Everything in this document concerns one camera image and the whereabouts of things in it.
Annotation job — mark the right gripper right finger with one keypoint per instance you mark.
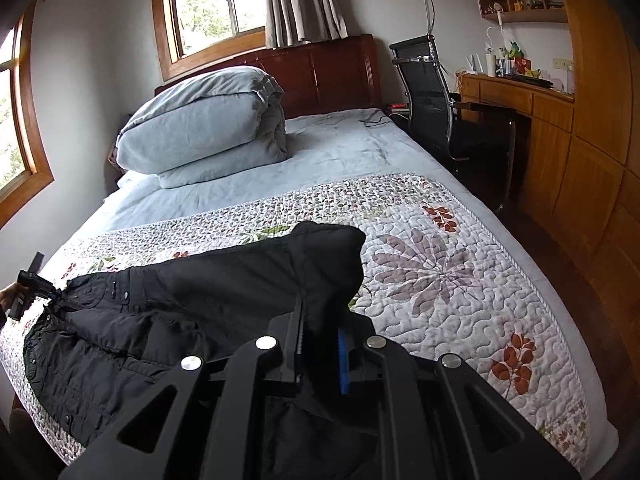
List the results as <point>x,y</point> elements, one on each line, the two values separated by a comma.
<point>343,353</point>

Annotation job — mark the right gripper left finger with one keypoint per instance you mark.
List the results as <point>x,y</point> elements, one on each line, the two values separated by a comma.
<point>292,332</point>

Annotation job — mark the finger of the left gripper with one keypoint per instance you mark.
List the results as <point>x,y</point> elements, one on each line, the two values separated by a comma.
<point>36,264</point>

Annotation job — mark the black pants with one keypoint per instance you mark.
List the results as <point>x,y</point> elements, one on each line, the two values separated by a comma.
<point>109,336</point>

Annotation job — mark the person's left hand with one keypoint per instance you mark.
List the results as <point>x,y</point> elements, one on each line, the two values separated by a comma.
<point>9,294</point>

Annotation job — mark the wooden framed side window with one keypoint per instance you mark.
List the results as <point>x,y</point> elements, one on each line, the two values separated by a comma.
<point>25,169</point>

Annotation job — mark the floral quilted bedspread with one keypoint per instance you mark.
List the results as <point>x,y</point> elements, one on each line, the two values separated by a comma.
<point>436,279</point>

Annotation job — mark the light blue bed sheet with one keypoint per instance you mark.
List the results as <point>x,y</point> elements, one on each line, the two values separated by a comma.
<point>322,149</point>

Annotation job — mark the folded light blue duvet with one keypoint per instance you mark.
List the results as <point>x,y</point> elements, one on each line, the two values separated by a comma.
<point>206,127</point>

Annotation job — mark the black mesh office chair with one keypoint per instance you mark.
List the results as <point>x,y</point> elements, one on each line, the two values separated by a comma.
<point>475,142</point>

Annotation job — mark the dark wooden headboard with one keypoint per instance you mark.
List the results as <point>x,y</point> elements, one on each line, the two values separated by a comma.
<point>316,78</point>

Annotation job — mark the wooden wardrobe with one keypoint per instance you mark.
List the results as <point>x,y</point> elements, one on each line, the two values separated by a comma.
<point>597,212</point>

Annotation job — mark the wooden framed back window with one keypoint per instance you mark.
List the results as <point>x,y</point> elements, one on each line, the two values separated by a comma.
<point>193,33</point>

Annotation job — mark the wooden desk with drawers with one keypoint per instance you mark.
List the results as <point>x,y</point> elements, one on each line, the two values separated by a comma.
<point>546,123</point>

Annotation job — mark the grey curtain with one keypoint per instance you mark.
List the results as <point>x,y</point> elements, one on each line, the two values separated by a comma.
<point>290,23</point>

